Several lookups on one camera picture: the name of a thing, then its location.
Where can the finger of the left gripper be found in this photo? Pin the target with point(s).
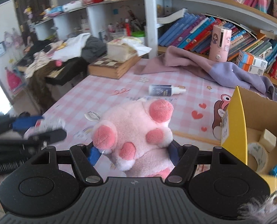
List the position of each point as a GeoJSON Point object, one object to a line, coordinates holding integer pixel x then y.
{"type": "Point", "coordinates": [45, 139]}
{"type": "Point", "coordinates": [24, 123]}

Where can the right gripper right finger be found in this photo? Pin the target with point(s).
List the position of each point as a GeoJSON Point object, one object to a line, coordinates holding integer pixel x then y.
{"type": "Point", "coordinates": [184, 159]}

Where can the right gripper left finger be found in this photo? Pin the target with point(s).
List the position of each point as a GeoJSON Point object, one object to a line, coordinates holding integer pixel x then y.
{"type": "Point", "coordinates": [84, 157]}

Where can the pink plush pig toy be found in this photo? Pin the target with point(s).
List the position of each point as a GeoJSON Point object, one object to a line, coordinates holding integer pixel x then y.
{"type": "Point", "coordinates": [135, 136]}

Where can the white spray bottle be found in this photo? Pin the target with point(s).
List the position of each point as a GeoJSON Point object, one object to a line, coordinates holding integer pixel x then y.
{"type": "Point", "coordinates": [165, 90]}

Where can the yellow packing tape roll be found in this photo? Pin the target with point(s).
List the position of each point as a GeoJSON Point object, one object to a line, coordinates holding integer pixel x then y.
{"type": "Point", "coordinates": [260, 154]}

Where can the blue plastic bag roll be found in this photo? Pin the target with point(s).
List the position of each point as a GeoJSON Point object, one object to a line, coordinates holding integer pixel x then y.
{"type": "Point", "coordinates": [273, 171]}

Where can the small white red box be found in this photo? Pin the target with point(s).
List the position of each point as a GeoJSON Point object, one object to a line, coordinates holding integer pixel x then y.
{"type": "Point", "coordinates": [44, 125]}

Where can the pink checkered tablecloth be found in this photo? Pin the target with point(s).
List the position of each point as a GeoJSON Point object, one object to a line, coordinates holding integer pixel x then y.
{"type": "Point", "coordinates": [194, 111]}

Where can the pile of clothes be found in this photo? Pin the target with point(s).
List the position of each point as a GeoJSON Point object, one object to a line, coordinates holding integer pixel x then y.
{"type": "Point", "coordinates": [60, 62]}

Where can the yellow cardboard box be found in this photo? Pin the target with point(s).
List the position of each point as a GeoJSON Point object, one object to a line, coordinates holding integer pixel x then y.
{"type": "Point", "coordinates": [249, 118]}

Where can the wooden chess board box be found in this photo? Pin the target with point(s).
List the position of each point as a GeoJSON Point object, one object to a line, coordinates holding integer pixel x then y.
{"type": "Point", "coordinates": [105, 67]}

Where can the pink purple cloth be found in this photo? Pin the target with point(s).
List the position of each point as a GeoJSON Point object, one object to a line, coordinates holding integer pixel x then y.
{"type": "Point", "coordinates": [226, 74]}

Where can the beige tissue box cover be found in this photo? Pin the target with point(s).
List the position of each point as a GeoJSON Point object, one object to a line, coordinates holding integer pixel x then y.
{"type": "Point", "coordinates": [126, 47]}

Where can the orange white small boxes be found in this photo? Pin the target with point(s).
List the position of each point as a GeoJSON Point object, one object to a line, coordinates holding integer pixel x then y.
{"type": "Point", "coordinates": [251, 63]}

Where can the row of leaning books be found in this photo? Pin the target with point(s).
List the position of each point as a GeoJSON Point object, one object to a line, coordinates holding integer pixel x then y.
{"type": "Point", "coordinates": [193, 32]}

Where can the pink cylindrical device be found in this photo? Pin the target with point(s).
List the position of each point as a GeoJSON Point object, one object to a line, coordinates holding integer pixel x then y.
{"type": "Point", "coordinates": [220, 43]}

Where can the white wooden bookshelf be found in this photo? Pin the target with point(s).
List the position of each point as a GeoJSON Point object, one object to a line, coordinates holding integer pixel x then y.
{"type": "Point", "coordinates": [100, 15]}

